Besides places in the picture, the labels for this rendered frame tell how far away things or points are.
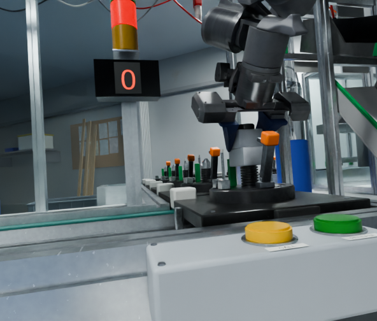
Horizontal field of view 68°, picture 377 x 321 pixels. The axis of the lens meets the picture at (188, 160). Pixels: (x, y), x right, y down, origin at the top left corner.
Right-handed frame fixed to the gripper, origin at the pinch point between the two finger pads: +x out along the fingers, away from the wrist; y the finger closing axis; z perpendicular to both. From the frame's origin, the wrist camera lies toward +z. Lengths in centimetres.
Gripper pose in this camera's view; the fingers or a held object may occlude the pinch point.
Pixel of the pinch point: (244, 133)
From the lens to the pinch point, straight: 49.6
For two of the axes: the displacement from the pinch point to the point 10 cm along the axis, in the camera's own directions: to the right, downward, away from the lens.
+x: -0.9, 8.1, 5.8
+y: -9.7, 0.5, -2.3
